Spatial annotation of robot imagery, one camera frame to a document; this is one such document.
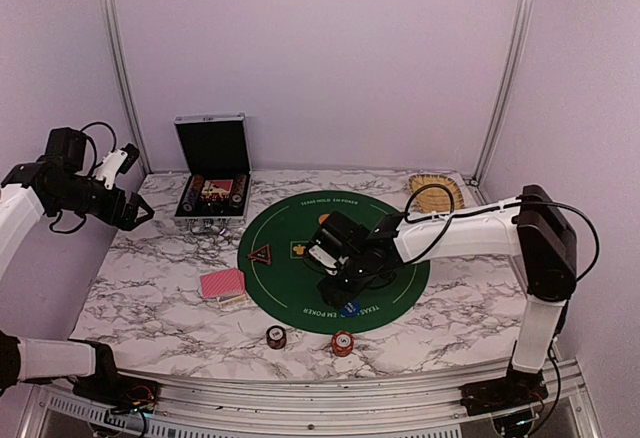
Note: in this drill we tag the black triangular all-in button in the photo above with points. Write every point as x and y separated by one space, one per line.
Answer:
261 255

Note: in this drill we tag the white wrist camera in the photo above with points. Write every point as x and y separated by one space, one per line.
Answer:
116 162
323 259

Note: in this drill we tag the left aluminium frame post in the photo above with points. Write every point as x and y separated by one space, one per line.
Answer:
109 10

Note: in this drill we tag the green round poker mat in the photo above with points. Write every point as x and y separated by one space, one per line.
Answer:
287 289

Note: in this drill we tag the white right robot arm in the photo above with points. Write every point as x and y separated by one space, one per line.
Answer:
530 226

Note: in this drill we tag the dark red 100 chip stack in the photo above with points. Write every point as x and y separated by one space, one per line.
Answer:
276 337

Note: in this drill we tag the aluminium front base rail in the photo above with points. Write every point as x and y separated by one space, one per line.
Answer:
411 405

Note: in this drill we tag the red-backed playing card deck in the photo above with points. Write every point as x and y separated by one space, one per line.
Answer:
223 284

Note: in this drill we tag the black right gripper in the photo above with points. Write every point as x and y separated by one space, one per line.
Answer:
337 297

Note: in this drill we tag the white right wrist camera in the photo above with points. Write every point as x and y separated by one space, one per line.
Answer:
323 259

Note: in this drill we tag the woven yellow bamboo tray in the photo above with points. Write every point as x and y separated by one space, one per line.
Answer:
436 198

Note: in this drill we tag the blue small blind button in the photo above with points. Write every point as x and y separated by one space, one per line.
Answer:
350 309

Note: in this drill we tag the aluminium poker chip case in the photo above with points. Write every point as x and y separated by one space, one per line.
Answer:
217 155

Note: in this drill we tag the aluminium frame post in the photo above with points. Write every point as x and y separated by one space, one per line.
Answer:
515 50
109 10

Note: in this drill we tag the right aluminium frame post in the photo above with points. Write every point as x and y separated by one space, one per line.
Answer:
515 50

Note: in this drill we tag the blue-backed playing card deck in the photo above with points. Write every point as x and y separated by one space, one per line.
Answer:
227 301

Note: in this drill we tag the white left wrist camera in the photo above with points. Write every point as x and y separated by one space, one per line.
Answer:
116 162

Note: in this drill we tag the orange-red 5 chip stack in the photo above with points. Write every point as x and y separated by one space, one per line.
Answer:
342 343

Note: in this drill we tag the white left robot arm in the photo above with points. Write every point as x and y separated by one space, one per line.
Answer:
58 181

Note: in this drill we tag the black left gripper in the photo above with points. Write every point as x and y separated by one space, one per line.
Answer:
124 220

